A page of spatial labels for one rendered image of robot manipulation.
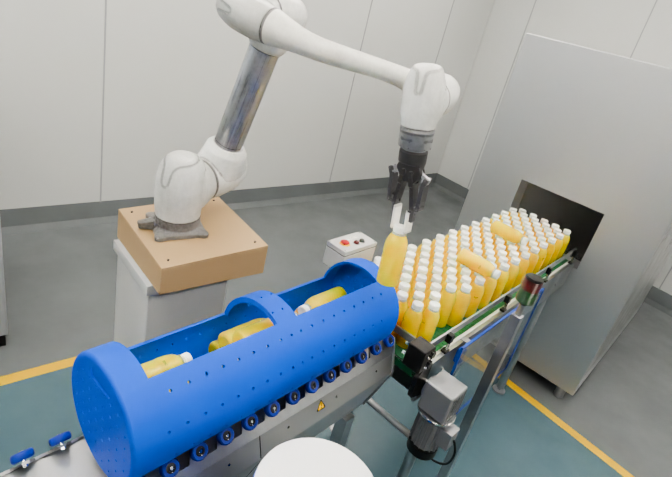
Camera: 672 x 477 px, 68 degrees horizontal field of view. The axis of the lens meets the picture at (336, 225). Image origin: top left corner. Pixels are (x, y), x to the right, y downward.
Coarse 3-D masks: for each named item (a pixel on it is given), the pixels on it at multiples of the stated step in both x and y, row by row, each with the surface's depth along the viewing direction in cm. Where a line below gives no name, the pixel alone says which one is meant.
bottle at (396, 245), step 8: (392, 232) 140; (392, 240) 139; (400, 240) 139; (384, 248) 141; (392, 248) 139; (400, 248) 139; (384, 256) 141; (392, 256) 140; (400, 256) 140; (384, 264) 141; (392, 264) 140; (400, 264) 141; (384, 272) 142; (392, 272) 141; (400, 272) 143; (384, 280) 142; (392, 280) 142
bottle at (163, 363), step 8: (152, 360) 116; (160, 360) 116; (168, 360) 117; (176, 360) 118; (184, 360) 120; (144, 368) 113; (152, 368) 114; (160, 368) 115; (168, 368) 116; (152, 376) 113
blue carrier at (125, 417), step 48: (384, 288) 153; (192, 336) 133; (288, 336) 124; (336, 336) 135; (384, 336) 157; (96, 384) 100; (144, 384) 98; (192, 384) 104; (240, 384) 112; (288, 384) 125; (96, 432) 105; (144, 432) 95; (192, 432) 104
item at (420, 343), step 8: (408, 344) 166; (416, 344) 165; (424, 344) 166; (432, 344) 168; (408, 352) 166; (416, 352) 164; (424, 352) 163; (432, 352) 165; (408, 360) 167; (416, 360) 165; (424, 360) 164; (416, 368) 165; (424, 368) 165
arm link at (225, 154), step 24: (288, 0) 146; (264, 48) 152; (240, 72) 161; (264, 72) 159; (240, 96) 163; (240, 120) 168; (216, 144) 175; (240, 144) 175; (216, 168) 175; (240, 168) 181; (216, 192) 177
